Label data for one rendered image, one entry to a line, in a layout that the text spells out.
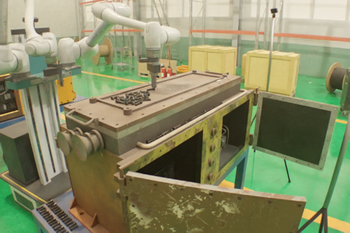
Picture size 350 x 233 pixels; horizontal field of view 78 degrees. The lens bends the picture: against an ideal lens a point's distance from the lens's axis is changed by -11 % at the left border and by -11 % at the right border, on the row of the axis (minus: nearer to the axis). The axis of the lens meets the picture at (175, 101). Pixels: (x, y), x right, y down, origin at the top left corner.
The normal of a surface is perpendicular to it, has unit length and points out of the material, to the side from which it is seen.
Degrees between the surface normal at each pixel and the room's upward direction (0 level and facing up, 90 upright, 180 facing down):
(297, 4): 90
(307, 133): 90
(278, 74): 90
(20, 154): 90
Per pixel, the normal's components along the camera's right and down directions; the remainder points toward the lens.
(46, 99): 0.89, 0.14
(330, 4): -0.59, 0.25
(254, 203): -0.27, 0.30
